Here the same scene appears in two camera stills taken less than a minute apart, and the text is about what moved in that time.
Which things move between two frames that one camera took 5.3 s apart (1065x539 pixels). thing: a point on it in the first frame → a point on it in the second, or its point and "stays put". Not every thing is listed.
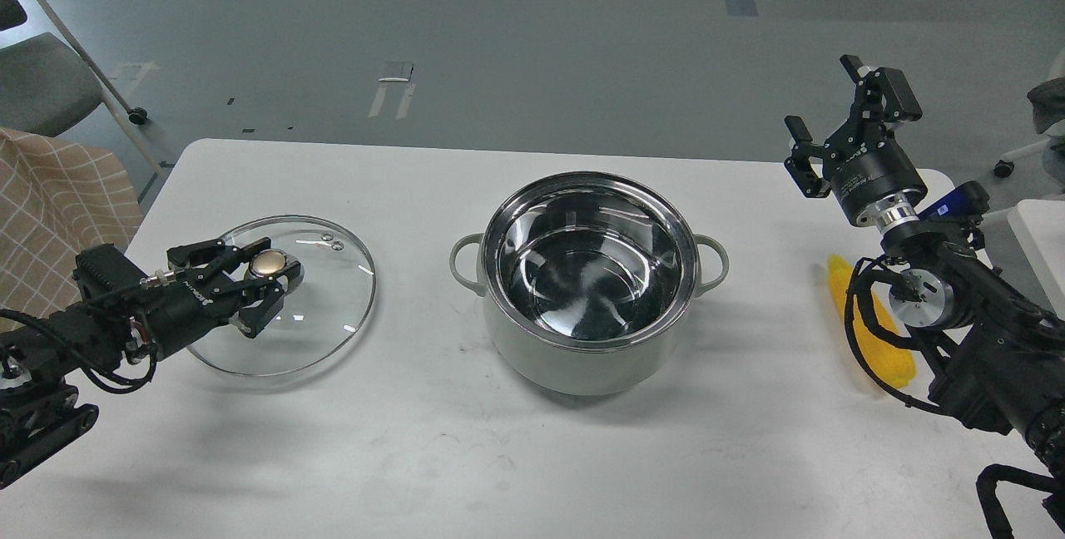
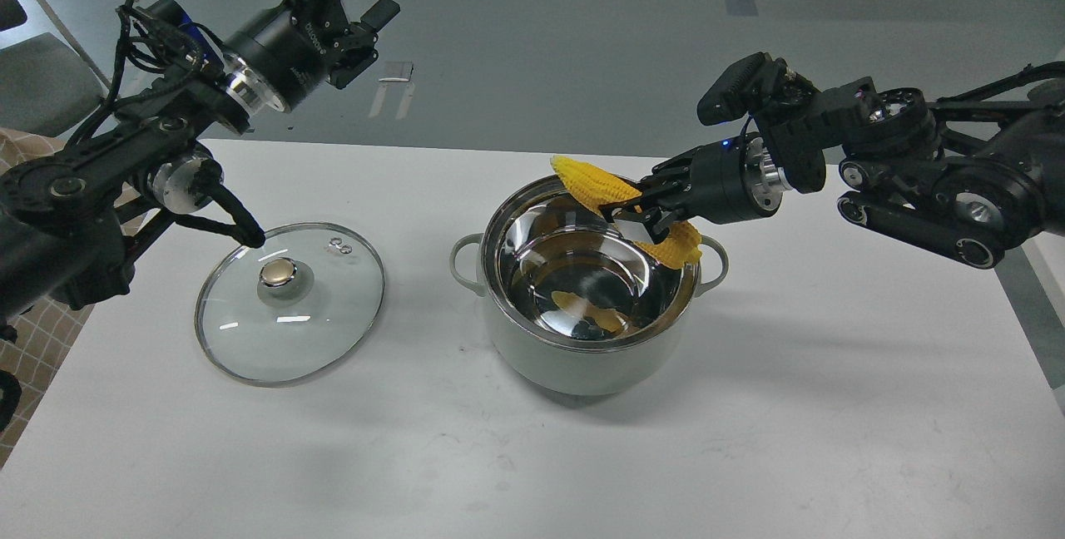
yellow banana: [893, 360] → [599, 189]
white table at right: [1040, 226] stays put
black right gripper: [867, 165] → [728, 180]
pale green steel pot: [588, 279] stays put
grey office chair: [47, 86] stays put
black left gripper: [175, 311] → [277, 61]
